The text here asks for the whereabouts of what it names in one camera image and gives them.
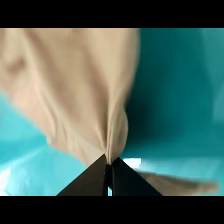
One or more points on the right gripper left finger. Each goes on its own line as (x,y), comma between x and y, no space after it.
(90,181)

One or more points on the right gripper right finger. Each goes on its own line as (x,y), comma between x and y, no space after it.
(130,183)

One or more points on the beige T-shirt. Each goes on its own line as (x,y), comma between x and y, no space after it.
(76,90)

